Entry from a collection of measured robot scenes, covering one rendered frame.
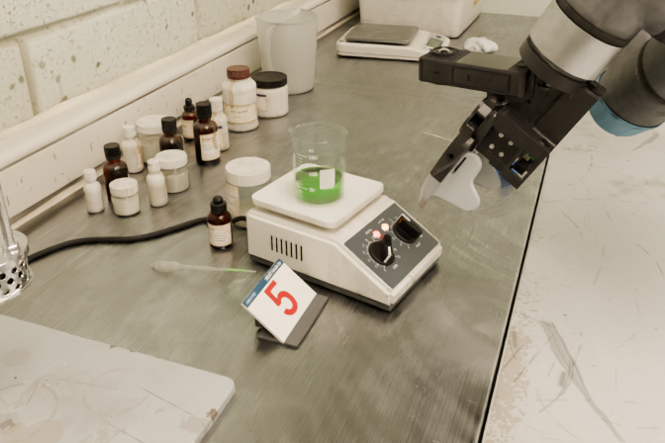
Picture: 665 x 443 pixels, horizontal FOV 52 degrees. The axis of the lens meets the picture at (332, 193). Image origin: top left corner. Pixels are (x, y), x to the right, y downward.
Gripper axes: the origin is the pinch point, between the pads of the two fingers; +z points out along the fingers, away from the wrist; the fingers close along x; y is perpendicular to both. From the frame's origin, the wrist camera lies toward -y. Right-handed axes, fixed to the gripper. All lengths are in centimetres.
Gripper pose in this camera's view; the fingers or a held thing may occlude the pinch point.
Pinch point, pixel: (430, 186)
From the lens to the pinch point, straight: 76.1
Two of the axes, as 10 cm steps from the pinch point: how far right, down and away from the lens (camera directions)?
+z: -4.2, 6.5, 6.3
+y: 7.3, 6.6, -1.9
